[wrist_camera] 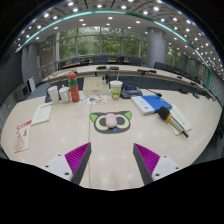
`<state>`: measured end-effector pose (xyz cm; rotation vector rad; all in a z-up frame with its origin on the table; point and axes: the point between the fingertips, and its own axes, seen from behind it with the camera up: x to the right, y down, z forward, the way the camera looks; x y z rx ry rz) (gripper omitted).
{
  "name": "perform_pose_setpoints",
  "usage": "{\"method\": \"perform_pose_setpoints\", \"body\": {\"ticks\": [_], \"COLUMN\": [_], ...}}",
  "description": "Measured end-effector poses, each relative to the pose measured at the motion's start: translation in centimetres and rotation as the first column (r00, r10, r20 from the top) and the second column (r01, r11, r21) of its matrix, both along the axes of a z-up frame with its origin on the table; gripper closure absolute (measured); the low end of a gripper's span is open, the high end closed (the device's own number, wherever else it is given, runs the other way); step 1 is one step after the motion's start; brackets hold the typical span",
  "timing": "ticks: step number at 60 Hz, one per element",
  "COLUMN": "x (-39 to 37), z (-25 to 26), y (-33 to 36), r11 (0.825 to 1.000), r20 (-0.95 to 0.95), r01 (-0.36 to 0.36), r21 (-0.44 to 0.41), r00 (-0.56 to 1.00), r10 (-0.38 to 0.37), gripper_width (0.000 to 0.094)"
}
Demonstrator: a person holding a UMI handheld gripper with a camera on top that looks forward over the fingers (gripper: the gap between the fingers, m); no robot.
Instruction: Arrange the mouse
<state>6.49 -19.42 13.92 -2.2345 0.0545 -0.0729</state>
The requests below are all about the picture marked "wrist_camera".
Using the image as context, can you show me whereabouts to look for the green printed drink cup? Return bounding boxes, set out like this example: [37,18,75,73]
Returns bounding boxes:
[109,80,124,100]

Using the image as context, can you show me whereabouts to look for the long curved conference table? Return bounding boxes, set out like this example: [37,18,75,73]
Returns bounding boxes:
[43,64,214,98]

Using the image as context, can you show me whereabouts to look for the white standing board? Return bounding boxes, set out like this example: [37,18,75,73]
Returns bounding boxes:
[27,76,37,93]

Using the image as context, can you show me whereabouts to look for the black cat-face mouse pad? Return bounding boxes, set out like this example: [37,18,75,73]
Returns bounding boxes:
[89,110,133,135]

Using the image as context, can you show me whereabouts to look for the dark office chairs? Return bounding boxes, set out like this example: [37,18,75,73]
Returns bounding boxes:
[58,54,208,84]

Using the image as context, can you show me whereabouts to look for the black conference microphone unit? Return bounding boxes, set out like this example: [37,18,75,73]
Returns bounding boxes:
[44,87,51,104]
[119,84,163,100]

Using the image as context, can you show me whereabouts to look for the white paper sheet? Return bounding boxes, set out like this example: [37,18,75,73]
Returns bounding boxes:
[168,103,193,136]

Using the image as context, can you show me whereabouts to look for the blue and white book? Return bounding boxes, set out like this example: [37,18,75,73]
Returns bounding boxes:
[130,94,173,116]

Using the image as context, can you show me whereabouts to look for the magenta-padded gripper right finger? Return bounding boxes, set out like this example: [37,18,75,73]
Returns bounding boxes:
[132,143,182,186]

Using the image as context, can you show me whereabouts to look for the black microphone with yellow band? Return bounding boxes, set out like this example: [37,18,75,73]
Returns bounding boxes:
[157,106,190,138]

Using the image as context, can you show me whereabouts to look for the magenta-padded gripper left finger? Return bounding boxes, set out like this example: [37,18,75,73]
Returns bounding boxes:
[43,142,92,186]

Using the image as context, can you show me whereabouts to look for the red-titled magazine with fan picture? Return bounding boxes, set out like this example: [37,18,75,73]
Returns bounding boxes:
[13,119,33,154]

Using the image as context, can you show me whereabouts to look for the red thermos with green band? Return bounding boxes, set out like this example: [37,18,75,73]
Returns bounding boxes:
[67,72,81,103]

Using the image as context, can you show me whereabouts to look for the colourful sticker sheet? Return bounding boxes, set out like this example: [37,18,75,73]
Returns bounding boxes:
[78,94,109,106]

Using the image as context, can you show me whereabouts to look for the ceiling lights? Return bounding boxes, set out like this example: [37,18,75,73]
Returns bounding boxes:
[14,0,224,73]

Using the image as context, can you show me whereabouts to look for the white lidded mug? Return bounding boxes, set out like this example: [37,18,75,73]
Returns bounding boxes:
[58,84,71,104]

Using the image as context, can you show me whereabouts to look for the white paper cup stack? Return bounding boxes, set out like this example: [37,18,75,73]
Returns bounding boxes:
[47,85,61,105]

